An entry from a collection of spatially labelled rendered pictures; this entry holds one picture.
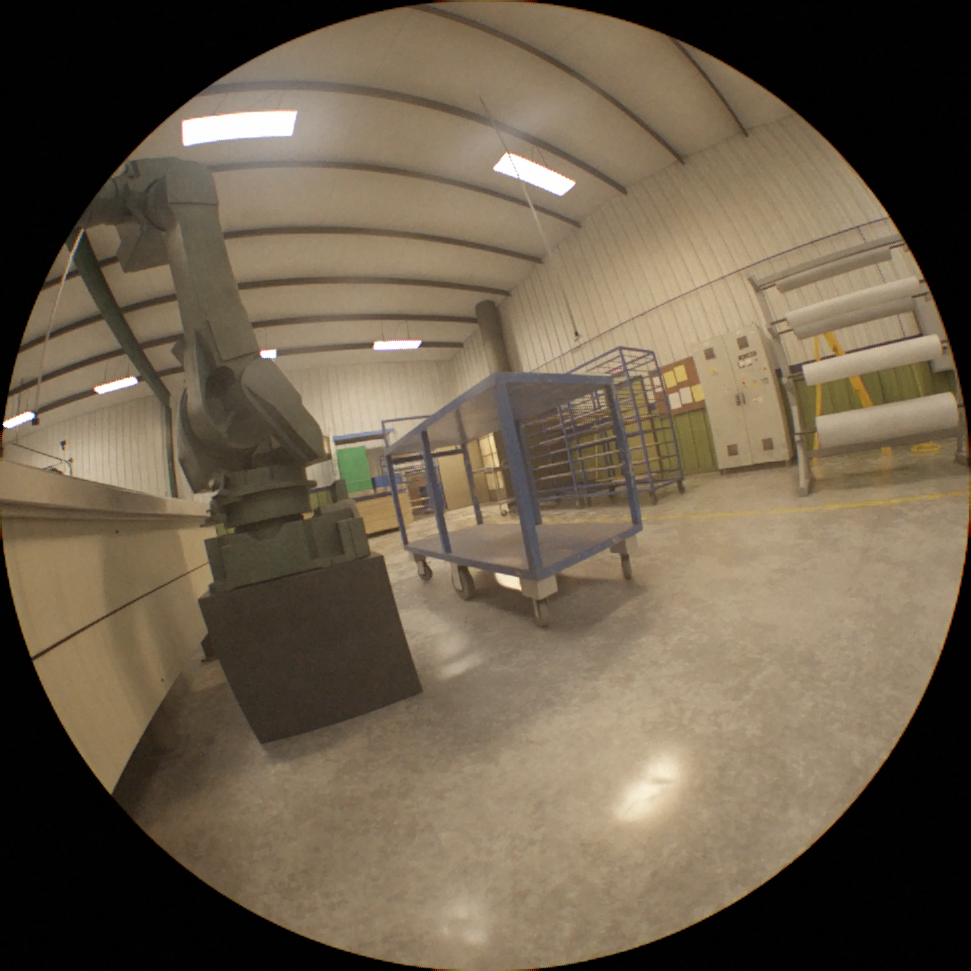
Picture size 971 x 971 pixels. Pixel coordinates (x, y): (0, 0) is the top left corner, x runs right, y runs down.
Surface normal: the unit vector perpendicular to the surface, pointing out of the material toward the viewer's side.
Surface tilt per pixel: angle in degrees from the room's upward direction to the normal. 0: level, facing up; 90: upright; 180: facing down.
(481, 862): 0
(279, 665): 90
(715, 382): 90
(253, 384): 90
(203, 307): 90
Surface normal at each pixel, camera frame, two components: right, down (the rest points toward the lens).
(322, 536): 0.53, -0.10
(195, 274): 0.91, -0.18
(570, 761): -0.20, -0.98
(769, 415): -0.83, 0.18
